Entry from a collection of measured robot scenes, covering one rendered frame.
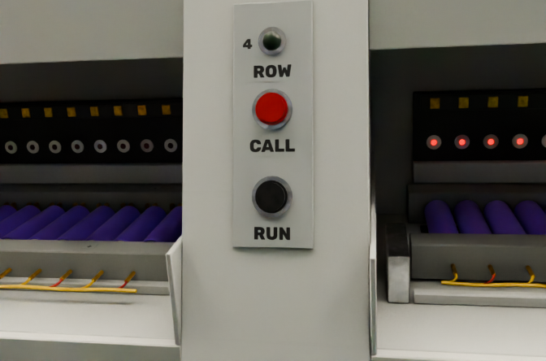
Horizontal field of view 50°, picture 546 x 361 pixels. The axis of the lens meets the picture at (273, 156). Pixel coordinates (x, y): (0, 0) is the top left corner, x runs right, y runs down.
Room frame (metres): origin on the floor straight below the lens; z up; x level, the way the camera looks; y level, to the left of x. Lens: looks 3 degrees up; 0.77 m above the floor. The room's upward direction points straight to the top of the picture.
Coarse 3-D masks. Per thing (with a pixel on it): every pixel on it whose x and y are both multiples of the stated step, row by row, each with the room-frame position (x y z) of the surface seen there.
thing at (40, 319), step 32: (0, 320) 0.33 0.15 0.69; (32, 320) 0.33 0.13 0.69; (64, 320) 0.33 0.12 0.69; (96, 320) 0.33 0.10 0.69; (128, 320) 0.32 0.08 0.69; (160, 320) 0.32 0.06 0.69; (0, 352) 0.32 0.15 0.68; (32, 352) 0.31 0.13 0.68; (64, 352) 0.31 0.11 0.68; (96, 352) 0.31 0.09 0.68; (128, 352) 0.30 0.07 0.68; (160, 352) 0.30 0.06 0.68
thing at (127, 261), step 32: (0, 256) 0.37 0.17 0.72; (32, 256) 0.36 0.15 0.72; (64, 256) 0.36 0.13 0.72; (96, 256) 0.36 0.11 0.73; (128, 256) 0.35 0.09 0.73; (160, 256) 0.35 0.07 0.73; (0, 288) 0.35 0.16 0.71; (32, 288) 0.35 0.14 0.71; (64, 288) 0.35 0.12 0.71; (96, 288) 0.34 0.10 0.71
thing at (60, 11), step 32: (0, 0) 0.32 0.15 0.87; (32, 0) 0.32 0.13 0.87; (64, 0) 0.31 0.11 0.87; (96, 0) 0.31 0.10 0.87; (128, 0) 0.31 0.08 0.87; (160, 0) 0.31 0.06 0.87; (0, 32) 0.33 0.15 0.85; (32, 32) 0.32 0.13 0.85; (64, 32) 0.32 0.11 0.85; (96, 32) 0.32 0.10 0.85; (128, 32) 0.31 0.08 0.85; (160, 32) 0.31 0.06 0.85
